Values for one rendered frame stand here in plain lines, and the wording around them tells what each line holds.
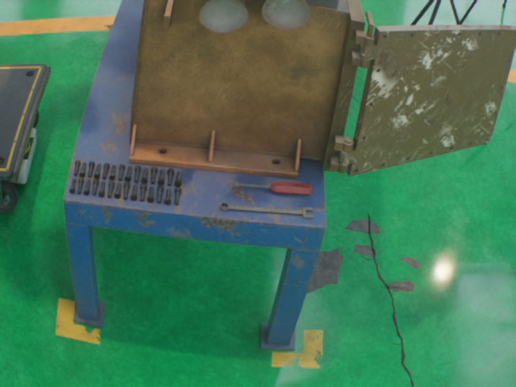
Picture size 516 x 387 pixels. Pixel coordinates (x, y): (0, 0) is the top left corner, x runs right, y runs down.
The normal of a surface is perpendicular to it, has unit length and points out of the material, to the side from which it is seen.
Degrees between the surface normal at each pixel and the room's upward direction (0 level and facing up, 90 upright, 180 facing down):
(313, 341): 0
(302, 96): 90
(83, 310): 90
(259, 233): 90
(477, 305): 0
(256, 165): 0
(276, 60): 90
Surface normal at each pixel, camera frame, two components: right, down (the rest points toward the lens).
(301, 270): -0.02, 0.71
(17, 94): 0.11, -0.69
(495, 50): 0.38, 0.69
